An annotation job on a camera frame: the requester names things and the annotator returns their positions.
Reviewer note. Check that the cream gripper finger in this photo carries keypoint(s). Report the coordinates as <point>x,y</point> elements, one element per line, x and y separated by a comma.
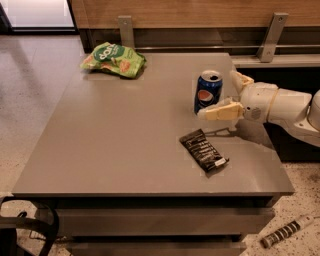
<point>227,109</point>
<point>240,81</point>

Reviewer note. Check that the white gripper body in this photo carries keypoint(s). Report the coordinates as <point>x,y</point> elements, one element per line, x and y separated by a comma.
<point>258,101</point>

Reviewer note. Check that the blue pepsi can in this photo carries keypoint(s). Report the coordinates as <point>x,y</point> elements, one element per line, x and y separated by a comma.
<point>208,90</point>

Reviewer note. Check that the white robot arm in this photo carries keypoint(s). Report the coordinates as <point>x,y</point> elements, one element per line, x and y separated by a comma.
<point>296,112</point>

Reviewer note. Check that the black snack wrapper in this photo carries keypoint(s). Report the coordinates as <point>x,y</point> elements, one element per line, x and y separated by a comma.
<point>202,151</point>

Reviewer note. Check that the green chip bag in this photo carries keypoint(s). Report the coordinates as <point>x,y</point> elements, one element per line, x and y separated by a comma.
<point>114,59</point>

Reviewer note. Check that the grey upper drawer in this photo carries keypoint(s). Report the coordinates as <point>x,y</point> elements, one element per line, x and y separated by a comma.
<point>162,221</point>

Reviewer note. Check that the grey drawer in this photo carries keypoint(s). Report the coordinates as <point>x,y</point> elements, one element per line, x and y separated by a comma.
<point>162,221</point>
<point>157,249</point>

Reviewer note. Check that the grey lower drawer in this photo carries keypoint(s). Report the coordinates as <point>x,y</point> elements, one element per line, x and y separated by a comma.
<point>157,249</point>

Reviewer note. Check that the right metal bracket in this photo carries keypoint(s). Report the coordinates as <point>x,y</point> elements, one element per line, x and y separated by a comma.
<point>274,31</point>

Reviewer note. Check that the metal bracket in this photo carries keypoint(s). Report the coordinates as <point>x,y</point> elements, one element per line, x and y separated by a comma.
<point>274,31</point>
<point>126,31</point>

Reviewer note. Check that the left metal bracket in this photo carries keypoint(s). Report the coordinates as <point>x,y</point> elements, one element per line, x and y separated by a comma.
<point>126,31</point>

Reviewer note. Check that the wooden wall panel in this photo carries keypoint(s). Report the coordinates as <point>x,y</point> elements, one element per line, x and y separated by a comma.
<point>99,14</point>

